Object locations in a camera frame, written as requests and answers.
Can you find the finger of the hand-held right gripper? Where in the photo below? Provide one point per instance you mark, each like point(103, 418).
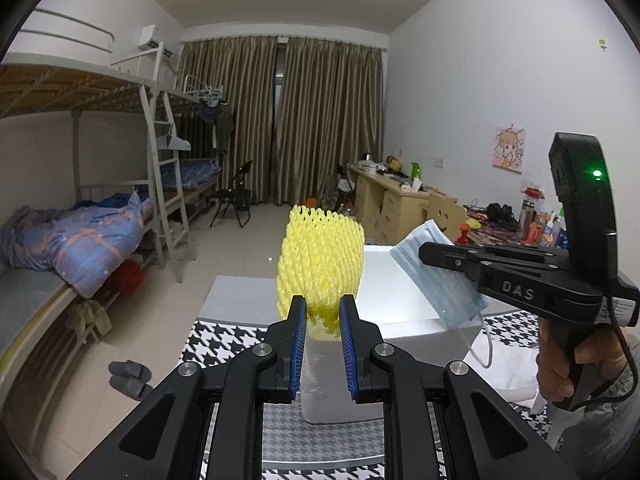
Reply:
point(445, 255)
point(510, 248)

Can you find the wall socket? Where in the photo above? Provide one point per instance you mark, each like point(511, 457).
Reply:
point(438, 162)

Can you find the white cloth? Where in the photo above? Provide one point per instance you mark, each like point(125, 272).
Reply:
point(510, 375)

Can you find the person's right hand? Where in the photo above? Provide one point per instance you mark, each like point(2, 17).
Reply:
point(550, 370)

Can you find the blue plaid quilt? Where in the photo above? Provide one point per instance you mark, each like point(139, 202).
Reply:
point(85, 240)

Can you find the pink wall poster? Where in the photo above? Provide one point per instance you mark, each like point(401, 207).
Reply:
point(509, 150)

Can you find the wooden smiley chair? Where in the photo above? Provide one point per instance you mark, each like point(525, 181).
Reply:
point(442, 215)

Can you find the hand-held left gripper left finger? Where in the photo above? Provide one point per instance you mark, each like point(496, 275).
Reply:
point(299, 345)

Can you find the wooden desk with drawers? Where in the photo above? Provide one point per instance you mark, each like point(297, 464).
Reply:
point(372, 205)

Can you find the white foam box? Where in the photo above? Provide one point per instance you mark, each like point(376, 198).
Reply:
point(425, 340)

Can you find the beige clothes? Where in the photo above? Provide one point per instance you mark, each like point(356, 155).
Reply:
point(90, 320)

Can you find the red bag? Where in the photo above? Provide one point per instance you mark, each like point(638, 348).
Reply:
point(131, 277)

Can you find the houndstooth tablecloth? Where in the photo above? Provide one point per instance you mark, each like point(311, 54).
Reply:
point(220, 340)

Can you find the large white metal bunk bed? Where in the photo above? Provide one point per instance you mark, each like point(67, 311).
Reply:
point(75, 85)

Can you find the brown curtain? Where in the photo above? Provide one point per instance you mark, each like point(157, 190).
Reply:
point(330, 120)
point(227, 120)

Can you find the white bunk ladder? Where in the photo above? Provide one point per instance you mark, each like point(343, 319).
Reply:
point(167, 200)

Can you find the orange bag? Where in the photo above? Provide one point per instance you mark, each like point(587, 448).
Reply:
point(311, 203)

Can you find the cluttered desk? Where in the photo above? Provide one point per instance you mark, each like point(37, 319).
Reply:
point(500, 235)

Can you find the black folding chair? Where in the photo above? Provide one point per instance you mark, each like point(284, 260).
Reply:
point(235, 195)

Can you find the small white metal bunk bed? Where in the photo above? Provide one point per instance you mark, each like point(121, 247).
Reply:
point(185, 97)

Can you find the grey slipper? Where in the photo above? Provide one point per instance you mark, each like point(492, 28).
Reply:
point(131, 389)
point(129, 370)

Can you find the person's right forearm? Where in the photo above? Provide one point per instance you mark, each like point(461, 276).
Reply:
point(610, 425)

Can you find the blue bed sheet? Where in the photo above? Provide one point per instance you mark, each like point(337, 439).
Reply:
point(197, 174)

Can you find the yellow foam fruit net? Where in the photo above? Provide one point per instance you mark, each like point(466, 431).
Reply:
point(320, 255)

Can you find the dark hanging clothes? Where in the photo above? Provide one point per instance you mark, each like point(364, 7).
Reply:
point(217, 125)

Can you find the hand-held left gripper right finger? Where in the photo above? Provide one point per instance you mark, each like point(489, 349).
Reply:
point(347, 350)

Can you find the grey mattress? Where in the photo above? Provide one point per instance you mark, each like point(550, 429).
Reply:
point(25, 310)

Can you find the blue face mask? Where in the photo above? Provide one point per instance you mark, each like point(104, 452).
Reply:
point(425, 280)

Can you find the steel thermos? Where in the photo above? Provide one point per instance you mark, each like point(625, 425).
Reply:
point(527, 215)

